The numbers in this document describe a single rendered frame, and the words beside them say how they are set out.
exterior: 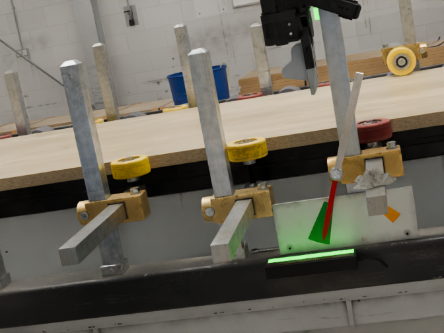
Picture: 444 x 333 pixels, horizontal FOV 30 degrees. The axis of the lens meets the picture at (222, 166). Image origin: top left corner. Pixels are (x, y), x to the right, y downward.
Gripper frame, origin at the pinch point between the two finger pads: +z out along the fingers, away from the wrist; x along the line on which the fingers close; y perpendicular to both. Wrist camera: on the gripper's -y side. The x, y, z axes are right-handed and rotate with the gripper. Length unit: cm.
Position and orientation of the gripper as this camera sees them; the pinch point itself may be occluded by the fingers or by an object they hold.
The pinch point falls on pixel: (316, 86)
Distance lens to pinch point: 146.3
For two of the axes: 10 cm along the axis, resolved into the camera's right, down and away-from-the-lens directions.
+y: -9.7, 1.5, 2.0
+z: 1.8, 9.7, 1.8
